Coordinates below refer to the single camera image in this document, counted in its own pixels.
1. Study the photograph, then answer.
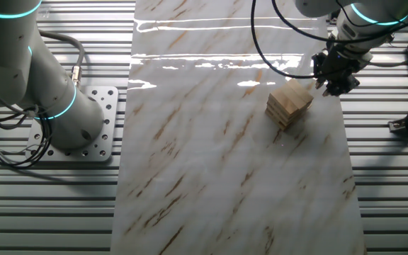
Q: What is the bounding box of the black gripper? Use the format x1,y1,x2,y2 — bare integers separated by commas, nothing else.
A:
312,52,361,97

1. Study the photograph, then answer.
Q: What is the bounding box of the grey cable with metal connector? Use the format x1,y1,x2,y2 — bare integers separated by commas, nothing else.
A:
39,30,86,89

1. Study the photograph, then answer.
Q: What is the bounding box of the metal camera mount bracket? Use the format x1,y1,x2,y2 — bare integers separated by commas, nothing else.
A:
387,112,408,135

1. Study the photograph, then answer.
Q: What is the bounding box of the white marble pattern sheet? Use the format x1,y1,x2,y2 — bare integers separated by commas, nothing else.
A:
110,0,368,255

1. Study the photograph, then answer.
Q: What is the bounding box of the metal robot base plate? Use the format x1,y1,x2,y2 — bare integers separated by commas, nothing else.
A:
25,86,119,163

